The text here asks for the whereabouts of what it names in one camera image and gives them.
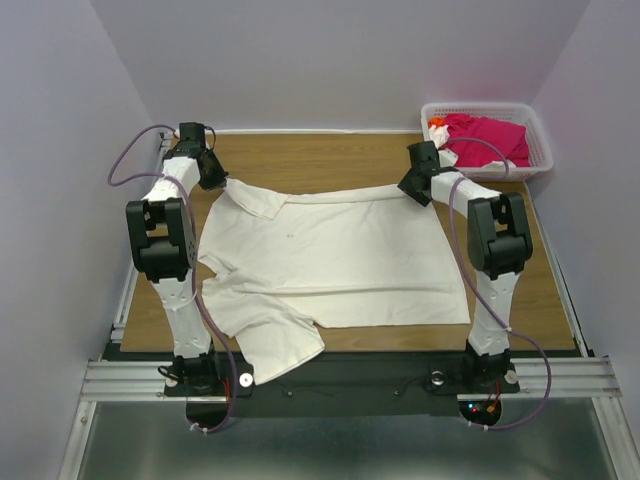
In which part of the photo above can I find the white t shirt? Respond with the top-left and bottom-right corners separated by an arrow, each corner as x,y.
198,179 -> 469,385

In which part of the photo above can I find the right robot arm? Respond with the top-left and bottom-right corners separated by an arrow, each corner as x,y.
398,141 -> 533,390

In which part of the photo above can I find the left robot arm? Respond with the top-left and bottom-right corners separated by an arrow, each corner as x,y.
125,122 -> 227,397

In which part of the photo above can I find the white garment in basket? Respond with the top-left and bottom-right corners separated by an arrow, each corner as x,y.
428,125 -> 450,149

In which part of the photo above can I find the orange garment in basket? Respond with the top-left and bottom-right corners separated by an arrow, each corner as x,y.
427,117 -> 445,128

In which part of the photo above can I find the magenta t shirt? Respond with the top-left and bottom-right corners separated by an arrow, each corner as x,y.
444,113 -> 530,168

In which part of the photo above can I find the white plastic laundry basket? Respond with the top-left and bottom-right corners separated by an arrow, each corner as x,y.
421,102 -> 554,181

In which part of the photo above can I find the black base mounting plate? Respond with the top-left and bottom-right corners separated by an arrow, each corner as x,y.
158,352 -> 519,421

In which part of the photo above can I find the aluminium right table rail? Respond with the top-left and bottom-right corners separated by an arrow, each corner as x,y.
524,182 -> 595,358

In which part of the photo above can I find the aluminium table rail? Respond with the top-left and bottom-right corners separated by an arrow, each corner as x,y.
524,182 -> 595,358
100,124 -> 172,360

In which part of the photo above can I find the aluminium left table rail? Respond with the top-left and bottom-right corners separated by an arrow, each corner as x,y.
100,124 -> 172,360

